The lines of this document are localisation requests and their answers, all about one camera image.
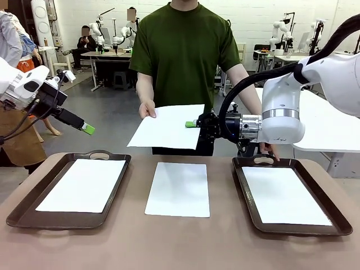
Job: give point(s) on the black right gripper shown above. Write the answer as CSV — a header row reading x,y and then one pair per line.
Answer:
x,y
213,123

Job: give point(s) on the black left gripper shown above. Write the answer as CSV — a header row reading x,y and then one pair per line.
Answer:
x,y
49,101

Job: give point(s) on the white A4 sheet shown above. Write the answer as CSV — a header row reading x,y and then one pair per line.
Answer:
x,y
163,129
284,197
81,185

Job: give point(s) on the white A4 paper stack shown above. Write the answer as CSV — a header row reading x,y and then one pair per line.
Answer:
x,y
177,191

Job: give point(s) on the person's right forearm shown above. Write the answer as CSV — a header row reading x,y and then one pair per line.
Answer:
x,y
144,91

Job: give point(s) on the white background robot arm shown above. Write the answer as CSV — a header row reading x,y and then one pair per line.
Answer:
x,y
121,35
97,31
278,31
316,31

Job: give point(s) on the person's left forearm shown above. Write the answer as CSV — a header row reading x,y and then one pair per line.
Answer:
x,y
251,104

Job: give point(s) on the person's right hand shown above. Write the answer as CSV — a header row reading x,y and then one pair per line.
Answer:
x,y
147,109

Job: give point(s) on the person's left hand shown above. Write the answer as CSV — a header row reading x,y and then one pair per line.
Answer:
x,y
267,149

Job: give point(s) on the white wooden stool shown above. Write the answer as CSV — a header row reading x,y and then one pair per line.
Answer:
x,y
60,66

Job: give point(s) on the dark plastic stool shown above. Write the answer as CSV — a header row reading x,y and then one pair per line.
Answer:
x,y
121,78

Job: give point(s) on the figure with grey shirt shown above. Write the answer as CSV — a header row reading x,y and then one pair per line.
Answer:
x,y
17,140

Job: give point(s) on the person in green T-shirt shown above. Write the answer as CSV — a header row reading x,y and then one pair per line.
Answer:
x,y
182,56

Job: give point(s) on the brown-topped background table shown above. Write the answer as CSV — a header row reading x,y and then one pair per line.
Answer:
x,y
112,54

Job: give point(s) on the mannequin in orange shorts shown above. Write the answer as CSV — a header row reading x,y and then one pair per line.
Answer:
x,y
25,66

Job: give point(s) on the seated person in black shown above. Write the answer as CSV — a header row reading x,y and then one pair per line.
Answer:
x,y
84,45

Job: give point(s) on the black office chair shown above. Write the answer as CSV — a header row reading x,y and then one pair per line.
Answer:
x,y
261,50

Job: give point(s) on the brown plastic tray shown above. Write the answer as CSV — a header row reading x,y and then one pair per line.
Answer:
x,y
25,213
295,230

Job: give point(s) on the person in white shirt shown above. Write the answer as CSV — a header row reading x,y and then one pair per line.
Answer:
x,y
131,31

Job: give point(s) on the tall white air conditioner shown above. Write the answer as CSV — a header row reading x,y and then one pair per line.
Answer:
x,y
42,17

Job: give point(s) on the white background table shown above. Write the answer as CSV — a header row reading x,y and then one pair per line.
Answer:
x,y
287,57

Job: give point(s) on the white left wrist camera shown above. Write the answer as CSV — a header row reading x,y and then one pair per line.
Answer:
x,y
69,76

